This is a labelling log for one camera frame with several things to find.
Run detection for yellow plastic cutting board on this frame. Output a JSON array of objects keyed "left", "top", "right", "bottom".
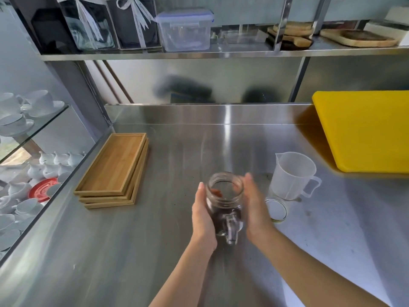
[{"left": 312, "top": 90, "right": 409, "bottom": 174}]

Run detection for glass jar mug with handle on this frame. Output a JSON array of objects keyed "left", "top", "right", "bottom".
[{"left": 206, "top": 171, "right": 245, "bottom": 246}]

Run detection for wooden serving board dark inlay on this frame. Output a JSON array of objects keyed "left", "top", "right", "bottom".
[{"left": 320, "top": 28, "right": 399, "bottom": 48}]

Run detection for person's right forearm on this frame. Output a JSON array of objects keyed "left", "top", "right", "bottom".
[{"left": 252, "top": 231, "right": 394, "bottom": 307}]

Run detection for stainless steel shelf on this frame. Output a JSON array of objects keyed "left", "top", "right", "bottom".
[{"left": 38, "top": 44, "right": 409, "bottom": 62}]

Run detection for clear container with blue lid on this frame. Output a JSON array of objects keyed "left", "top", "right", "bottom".
[{"left": 155, "top": 8, "right": 214, "bottom": 52}]

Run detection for white saucer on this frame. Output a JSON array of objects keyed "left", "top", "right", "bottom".
[{"left": 20, "top": 100, "right": 65, "bottom": 119}]

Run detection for red saucer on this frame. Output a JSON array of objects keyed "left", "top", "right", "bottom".
[{"left": 28, "top": 178, "right": 60, "bottom": 202}]

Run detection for clear plastic measuring jug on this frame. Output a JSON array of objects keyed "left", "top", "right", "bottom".
[{"left": 270, "top": 152, "right": 322, "bottom": 201}]

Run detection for person's left forearm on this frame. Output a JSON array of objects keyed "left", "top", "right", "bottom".
[{"left": 148, "top": 240, "right": 218, "bottom": 307}]

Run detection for glass shelf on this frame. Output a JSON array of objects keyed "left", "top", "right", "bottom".
[{"left": 0, "top": 103, "right": 70, "bottom": 164}]

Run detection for pile of white cups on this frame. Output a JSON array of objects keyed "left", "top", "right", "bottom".
[{"left": 0, "top": 151, "right": 86, "bottom": 253}]

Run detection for wooden tray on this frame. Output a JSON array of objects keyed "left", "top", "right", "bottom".
[
  {"left": 79, "top": 137, "right": 149, "bottom": 203},
  {"left": 84, "top": 142, "right": 150, "bottom": 210},
  {"left": 74, "top": 133, "right": 147, "bottom": 196}
]

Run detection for round jar lid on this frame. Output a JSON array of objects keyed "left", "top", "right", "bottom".
[{"left": 265, "top": 198, "right": 288, "bottom": 224}]

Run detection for clear gift box white ribbon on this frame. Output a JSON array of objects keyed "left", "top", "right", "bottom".
[
  {"left": 105, "top": 0, "right": 162, "bottom": 49},
  {"left": 56, "top": 0, "right": 119, "bottom": 50}
]

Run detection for person's right hand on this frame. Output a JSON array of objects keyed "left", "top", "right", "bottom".
[{"left": 242, "top": 173, "right": 276, "bottom": 250}]

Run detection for stack of wooden boards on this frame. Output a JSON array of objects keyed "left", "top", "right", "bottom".
[{"left": 267, "top": 22, "right": 316, "bottom": 50}]

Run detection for person's left hand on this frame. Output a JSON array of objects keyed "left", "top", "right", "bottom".
[{"left": 191, "top": 182, "right": 218, "bottom": 252}]

